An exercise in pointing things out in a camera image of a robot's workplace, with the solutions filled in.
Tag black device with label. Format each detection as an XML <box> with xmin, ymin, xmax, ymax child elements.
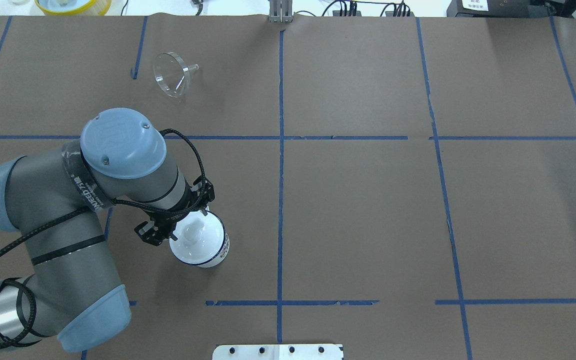
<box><xmin>446</xmin><ymin>0</ymin><xmax>551</xmax><ymax>19</ymax></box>

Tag white enamel mug blue rim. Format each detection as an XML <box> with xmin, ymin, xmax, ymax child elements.
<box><xmin>170</xmin><ymin>210</ymin><xmax>230</xmax><ymax>268</ymax></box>

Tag grey metal bracket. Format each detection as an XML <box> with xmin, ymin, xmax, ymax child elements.
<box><xmin>268</xmin><ymin>0</ymin><xmax>294</xmax><ymax>23</ymax></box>

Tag black cable plugs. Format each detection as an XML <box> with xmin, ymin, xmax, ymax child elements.
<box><xmin>379</xmin><ymin>0</ymin><xmax>414</xmax><ymax>18</ymax></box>
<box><xmin>321</xmin><ymin>0</ymin><xmax>359</xmax><ymax>18</ymax></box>

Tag white ceramic lid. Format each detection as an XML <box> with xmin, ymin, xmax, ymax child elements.
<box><xmin>169</xmin><ymin>211</ymin><xmax>226</xmax><ymax>264</ymax></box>

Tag yellow round container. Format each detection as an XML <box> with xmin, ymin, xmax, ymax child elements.
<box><xmin>34</xmin><ymin>0</ymin><xmax>112</xmax><ymax>16</ymax></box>

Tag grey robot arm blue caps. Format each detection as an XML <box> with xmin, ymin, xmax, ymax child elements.
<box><xmin>0</xmin><ymin>107</ymin><xmax>215</xmax><ymax>353</ymax></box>

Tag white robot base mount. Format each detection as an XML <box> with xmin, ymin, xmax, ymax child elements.
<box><xmin>211</xmin><ymin>343</ymin><xmax>345</xmax><ymax>360</ymax></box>

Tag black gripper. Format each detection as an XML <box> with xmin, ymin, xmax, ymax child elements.
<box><xmin>134</xmin><ymin>178</ymin><xmax>215</xmax><ymax>246</ymax></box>

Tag clear glass funnel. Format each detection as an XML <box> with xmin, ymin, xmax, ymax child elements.
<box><xmin>152</xmin><ymin>52</ymin><xmax>200</xmax><ymax>99</ymax></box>

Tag black cable plugs right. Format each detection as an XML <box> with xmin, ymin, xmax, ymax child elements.
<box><xmin>379</xmin><ymin>0</ymin><xmax>414</xmax><ymax>18</ymax></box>

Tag black cable plugs left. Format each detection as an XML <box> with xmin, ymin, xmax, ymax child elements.
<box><xmin>321</xmin><ymin>0</ymin><xmax>359</xmax><ymax>18</ymax></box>

